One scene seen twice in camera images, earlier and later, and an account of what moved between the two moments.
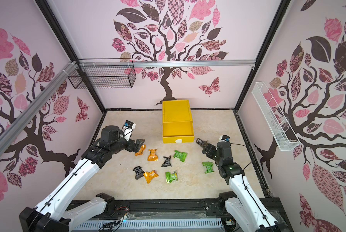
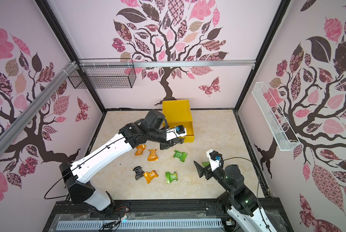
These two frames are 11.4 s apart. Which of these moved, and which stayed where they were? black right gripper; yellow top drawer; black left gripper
Moved: black right gripper; black left gripper
Stayed: yellow top drawer
